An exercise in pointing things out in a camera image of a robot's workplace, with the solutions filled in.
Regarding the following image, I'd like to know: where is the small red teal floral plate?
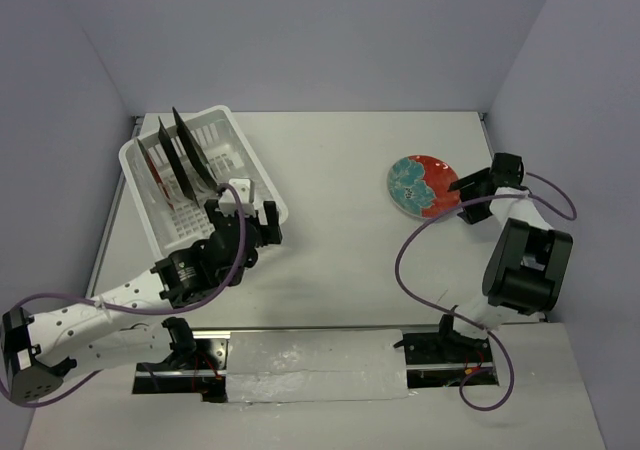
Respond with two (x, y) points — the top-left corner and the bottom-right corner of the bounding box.
(386, 155), (460, 219)

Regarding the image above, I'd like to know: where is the large red teal floral plate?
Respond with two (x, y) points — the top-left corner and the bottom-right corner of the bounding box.
(134, 138), (168, 197)

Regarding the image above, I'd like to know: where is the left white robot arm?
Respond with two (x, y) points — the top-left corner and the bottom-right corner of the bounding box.
(1, 200), (282, 408)

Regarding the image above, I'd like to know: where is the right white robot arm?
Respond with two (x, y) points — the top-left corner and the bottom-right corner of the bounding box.
(434, 153), (573, 361)

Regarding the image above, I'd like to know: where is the white plastic dish rack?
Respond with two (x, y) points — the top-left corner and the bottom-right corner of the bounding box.
(119, 105), (289, 260)

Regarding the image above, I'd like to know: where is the black square plate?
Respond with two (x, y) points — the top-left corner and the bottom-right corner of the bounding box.
(172, 107), (218, 192)
(158, 107), (200, 206)

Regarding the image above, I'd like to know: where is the white foam front board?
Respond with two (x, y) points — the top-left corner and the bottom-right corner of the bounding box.
(25, 323), (604, 449)

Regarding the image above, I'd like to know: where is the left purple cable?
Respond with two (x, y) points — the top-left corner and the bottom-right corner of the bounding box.
(0, 183), (251, 409)

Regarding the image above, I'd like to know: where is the purple cable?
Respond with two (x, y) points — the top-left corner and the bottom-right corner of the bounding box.
(394, 169), (578, 413)
(0, 183), (251, 409)

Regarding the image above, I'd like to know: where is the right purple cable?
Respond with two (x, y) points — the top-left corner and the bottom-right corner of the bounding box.
(394, 169), (578, 413)

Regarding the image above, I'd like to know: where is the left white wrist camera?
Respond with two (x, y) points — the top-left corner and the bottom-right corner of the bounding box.
(218, 178), (256, 216)

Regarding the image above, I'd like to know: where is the metal base rail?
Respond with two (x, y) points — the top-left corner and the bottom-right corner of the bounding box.
(89, 322), (501, 396)

